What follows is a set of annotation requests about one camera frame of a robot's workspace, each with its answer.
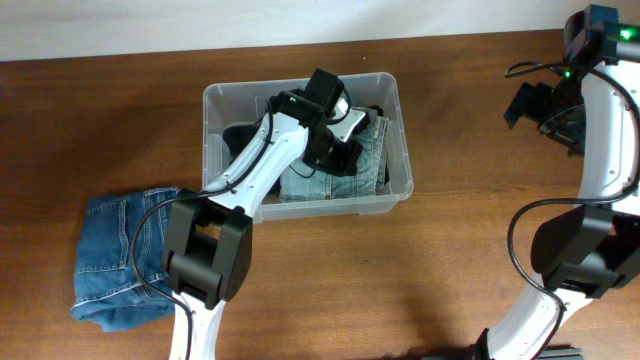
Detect dark blue jeans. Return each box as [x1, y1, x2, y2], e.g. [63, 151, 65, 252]
[71, 188, 178, 332]

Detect clear plastic storage bin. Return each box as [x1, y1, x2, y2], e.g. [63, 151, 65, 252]
[202, 72, 414, 223]

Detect black garment with tape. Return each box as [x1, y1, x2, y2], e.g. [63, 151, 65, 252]
[222, 123, 259, 157]
[368, 105, 384, 117]

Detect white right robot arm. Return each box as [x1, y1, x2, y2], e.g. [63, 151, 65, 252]
[470, 4, 639, 360]

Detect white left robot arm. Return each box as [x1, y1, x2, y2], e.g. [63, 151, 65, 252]
[161, 69, 366, 359]

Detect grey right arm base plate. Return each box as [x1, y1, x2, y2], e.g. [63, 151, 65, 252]
[537, 348, 584, 360]

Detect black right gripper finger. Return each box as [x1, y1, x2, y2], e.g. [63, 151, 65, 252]
[503, 83, 539, 129]
[535, 83, 554, 123]

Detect light blue jeans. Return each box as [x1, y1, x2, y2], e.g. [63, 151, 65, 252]
[279, 108, 389, 203]

